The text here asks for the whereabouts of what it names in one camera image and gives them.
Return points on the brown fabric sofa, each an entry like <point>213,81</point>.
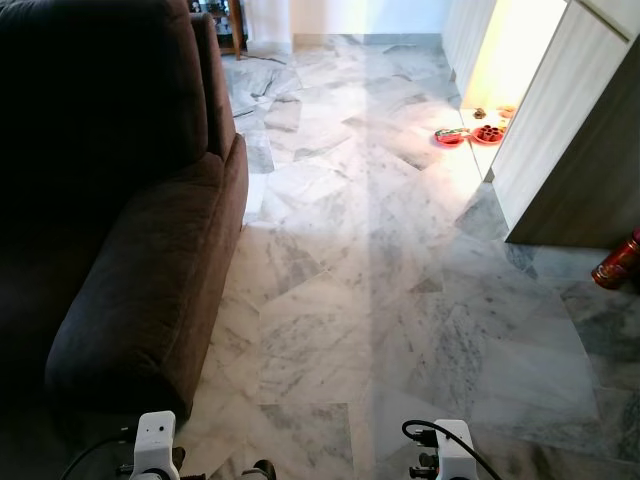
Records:
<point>120,150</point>

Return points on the light wood grain cabinet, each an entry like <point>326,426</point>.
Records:
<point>570,150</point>

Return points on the small orange bowl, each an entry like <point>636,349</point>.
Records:
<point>507,110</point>

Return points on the robot left leg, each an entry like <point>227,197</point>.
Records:
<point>262,469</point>

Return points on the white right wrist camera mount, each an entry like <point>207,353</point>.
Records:
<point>455,450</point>

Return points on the red plate with green item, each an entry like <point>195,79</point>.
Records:
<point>450,137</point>

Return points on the white curtain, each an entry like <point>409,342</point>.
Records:
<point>268,25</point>

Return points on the red plate with dark cups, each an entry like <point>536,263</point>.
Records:
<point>488,134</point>

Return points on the red metal canister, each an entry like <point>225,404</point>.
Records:
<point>615,265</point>

